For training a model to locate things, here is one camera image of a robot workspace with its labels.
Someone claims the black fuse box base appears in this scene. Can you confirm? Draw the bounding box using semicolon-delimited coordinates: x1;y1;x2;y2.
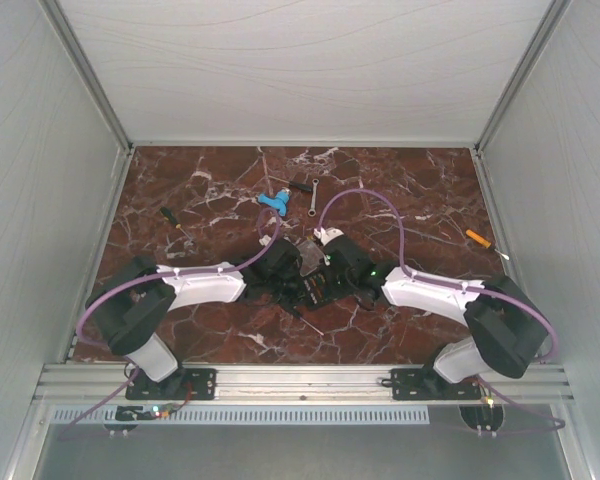
302;271;340;311

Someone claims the clear plastic fuse box cover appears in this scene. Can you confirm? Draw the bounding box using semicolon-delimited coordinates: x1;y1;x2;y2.
297;240;324;271

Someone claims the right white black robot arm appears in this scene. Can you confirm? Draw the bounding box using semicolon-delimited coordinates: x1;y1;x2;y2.
316;228;550;399

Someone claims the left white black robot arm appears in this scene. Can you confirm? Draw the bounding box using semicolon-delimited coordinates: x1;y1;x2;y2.
79;239;303;398

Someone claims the small black screwdriver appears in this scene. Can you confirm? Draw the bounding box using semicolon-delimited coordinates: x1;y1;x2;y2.
287;308;324;336

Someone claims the silver combination wrench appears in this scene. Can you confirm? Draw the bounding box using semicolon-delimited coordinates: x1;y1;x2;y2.
307;178;320;217

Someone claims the blue plastic fitting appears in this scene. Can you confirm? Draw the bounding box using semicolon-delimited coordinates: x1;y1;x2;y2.
257;188;291;217

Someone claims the black yellow screwdriver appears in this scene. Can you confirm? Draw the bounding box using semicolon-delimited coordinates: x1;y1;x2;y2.
159;207;193;242

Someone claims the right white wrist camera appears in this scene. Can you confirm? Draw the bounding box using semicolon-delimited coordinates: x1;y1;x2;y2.
313;227;343;246

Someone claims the black handled screwdriver top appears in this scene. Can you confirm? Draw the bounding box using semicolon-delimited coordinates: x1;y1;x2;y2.
271;176;313;192

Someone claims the orange handled screwdriver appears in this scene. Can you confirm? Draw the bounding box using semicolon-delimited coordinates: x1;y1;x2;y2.
465;229;510;261

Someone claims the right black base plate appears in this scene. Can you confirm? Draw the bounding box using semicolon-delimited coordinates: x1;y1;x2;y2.
380;367;482;401

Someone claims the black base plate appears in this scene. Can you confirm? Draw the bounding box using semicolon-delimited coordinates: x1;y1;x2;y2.
125;367;217;401
380;367;482;401

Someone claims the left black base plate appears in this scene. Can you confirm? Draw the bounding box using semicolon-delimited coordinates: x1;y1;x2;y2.
125;367;217;401

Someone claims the grey slotted cable duct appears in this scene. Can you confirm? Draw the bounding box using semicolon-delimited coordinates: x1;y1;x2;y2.
49;404;430;426

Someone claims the aluminium mounting rail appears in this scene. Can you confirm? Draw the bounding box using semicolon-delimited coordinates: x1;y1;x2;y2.
34;363;574;404

